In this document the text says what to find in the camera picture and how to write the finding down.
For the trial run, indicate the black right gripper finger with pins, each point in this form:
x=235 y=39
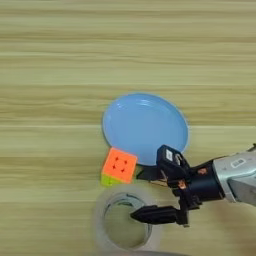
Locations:
x=156 y=214
x=151 y=173

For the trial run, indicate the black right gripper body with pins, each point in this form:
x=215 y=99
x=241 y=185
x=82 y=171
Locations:
x=200 y=183

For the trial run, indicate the orange and green puzzle cube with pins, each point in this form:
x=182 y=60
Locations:
x=119 y=165

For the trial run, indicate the blue round plate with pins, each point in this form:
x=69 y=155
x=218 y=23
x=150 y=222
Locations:
x=145 y=126

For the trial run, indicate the clear tape roll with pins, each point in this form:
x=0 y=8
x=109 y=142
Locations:
x=100 y=216

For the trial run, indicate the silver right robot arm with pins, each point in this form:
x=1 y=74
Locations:
x=238 y=176

